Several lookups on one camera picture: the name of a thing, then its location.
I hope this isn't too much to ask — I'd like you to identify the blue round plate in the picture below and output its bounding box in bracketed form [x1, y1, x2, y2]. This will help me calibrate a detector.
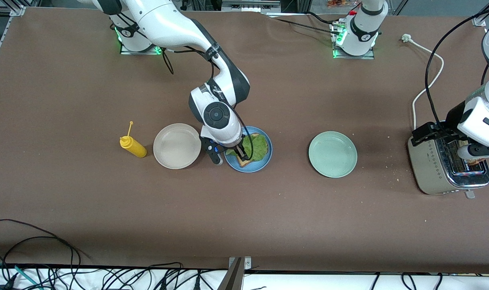
[223, 126, 273, 173]

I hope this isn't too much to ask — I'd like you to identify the black base cable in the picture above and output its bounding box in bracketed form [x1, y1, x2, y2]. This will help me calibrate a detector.
[304, 11, 342, 26]
[273, 17, 342, 35]

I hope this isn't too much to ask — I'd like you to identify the metal clamp bracket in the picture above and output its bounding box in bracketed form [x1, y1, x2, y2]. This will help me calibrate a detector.
[218, 257, 253, 290]

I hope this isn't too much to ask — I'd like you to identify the grey metal rail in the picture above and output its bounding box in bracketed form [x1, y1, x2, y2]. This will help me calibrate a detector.
[221, 0, 281, 12]

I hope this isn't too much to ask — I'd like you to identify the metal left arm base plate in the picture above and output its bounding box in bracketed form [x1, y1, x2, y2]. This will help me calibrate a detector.
[330, 21, 376, 60]

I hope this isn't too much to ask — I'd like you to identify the beige chrome toaster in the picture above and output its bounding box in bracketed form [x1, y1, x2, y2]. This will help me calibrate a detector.
[408, 119, 489, 199]

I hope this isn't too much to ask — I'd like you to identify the white toaster power cord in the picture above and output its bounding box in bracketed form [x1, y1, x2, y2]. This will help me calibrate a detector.
[402, 34, 445, 135]

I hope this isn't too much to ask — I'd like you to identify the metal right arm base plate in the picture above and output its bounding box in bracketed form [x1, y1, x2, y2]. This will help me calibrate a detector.
[119, 24, 164, 55]

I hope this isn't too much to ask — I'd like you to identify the light green round plate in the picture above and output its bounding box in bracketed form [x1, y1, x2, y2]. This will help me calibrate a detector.
[308, 131, 358, 178]

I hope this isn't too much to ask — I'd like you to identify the beige round plate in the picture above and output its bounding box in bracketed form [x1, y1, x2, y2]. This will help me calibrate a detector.
[153, 123, 202, 170]

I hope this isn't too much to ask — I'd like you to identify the aluminium frame profile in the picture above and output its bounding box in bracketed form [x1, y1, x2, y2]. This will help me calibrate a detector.
[2, 2, 28, 17]
[472, 0, 489, 27]

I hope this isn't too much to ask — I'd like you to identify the green lettuce leaf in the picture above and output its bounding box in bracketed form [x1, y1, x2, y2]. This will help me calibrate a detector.
[226, 133, 269, 162]

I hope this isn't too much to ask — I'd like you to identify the teal cable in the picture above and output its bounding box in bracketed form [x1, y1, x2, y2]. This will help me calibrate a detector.
[0, 262, 42, 290]

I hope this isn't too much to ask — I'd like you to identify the yellow squeeze bottle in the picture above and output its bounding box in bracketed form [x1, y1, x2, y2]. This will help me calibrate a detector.
[119, 121, 148, 158]

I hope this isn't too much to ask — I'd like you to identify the long looped black cable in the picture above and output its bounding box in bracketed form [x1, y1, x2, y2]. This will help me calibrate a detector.
[0, 219, 92, 290]

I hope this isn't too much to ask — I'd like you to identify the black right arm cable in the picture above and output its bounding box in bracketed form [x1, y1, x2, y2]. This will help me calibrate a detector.
[107, 12, 249, 140]

